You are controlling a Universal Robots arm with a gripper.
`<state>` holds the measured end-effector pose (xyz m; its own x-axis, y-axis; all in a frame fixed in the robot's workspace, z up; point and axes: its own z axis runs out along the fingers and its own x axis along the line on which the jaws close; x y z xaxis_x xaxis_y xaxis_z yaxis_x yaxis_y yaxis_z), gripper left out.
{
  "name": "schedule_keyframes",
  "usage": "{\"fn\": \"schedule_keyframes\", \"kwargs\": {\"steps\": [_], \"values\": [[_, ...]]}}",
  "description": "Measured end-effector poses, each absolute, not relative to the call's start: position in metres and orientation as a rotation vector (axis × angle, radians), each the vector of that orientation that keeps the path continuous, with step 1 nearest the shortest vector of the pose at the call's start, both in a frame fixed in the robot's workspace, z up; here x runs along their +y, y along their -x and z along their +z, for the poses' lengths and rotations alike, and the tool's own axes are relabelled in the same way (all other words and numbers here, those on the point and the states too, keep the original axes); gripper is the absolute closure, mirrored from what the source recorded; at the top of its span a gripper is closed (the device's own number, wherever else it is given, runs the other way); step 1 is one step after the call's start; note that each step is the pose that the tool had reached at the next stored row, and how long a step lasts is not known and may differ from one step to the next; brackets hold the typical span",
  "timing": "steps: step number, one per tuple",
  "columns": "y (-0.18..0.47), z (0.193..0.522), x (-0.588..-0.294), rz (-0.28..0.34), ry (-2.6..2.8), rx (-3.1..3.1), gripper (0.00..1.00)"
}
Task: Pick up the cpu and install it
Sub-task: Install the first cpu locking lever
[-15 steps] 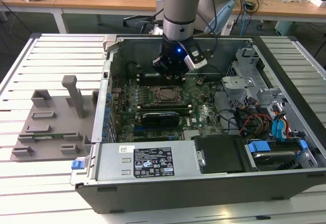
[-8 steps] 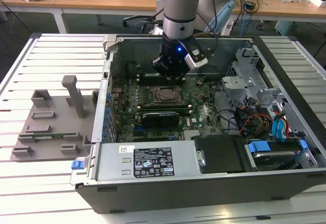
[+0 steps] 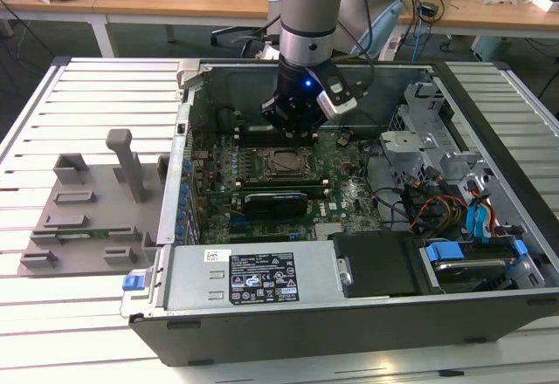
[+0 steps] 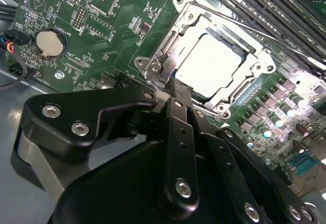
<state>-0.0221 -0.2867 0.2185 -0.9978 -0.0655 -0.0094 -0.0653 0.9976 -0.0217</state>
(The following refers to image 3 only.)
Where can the grey metal drive cage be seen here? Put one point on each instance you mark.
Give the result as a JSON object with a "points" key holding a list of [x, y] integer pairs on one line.
{"points": [[406, 139]]}

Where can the open black PC case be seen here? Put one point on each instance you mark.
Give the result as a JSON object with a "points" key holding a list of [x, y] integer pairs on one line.
{"points": [[305, 336]]}

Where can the black graphics card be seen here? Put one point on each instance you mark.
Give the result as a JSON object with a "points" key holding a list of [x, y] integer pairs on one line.
{"points": [[275, 203]]}

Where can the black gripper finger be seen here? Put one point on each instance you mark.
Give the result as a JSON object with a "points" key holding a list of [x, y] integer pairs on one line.
{"points": [[316, 128], [275, 113]]}

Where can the wooden desk white legs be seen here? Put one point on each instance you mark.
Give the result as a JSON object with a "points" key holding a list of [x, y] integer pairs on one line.
{"points": [[144, 4]]}

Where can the silver chipset heatsink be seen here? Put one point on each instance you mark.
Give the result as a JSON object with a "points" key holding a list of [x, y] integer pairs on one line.
{"points": [[329, 229]]}

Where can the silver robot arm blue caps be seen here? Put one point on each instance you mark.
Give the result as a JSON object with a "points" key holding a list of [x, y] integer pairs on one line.
{"points": [[305, 30]]}

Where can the grey plastic parts rack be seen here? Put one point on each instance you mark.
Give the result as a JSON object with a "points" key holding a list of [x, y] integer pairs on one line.
{"points": [[109, 209]]}

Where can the small white box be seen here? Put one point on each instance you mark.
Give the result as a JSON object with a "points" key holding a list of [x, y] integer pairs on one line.
{"points": [[548, 2]]}

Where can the silver power supply unit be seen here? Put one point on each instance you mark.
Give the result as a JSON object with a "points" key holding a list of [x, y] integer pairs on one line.
{"points": [[196, 279]]}

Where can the pale green box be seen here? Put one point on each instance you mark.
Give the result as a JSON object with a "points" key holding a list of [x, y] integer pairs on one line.
{"points": [[489, 48]]}

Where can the green RAM stick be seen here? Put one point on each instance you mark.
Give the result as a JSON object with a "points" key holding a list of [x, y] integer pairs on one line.
{"points": [[74, 236]]}

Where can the black plastic shroud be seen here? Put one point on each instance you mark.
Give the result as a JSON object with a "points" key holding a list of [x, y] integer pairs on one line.
{"points": [[375, 266]]}

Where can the CPU socket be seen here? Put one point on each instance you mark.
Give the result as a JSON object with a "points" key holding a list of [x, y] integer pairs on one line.
{"points": [[264, 150]]}

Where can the hard disk in blue carrier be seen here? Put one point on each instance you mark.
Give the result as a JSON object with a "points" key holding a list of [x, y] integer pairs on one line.
{"points": [[471, 270]]}

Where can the green motherboard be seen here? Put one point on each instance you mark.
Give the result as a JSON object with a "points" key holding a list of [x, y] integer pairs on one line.
{"points": [[349, 183]]}

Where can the silver CPU green edge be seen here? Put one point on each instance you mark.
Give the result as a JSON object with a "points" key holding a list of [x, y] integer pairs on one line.
{"points": [[288, 162]]}

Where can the blue case latch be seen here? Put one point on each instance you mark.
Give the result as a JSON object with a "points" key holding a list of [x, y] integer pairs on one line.
{"points": [[133, 281]]}

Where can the pale blue teach pendant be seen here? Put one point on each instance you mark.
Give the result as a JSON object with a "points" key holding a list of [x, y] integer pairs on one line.
{"points": [[386, 26]]}

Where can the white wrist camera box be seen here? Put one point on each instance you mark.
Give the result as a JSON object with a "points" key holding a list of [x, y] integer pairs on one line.
{"points": [[338, 104]]}

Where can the RAM slot white clips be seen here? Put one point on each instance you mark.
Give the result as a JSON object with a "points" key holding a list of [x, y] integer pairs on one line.
{"points": [[249, 139], [316, 191], [284, 182], [249, 130]]}

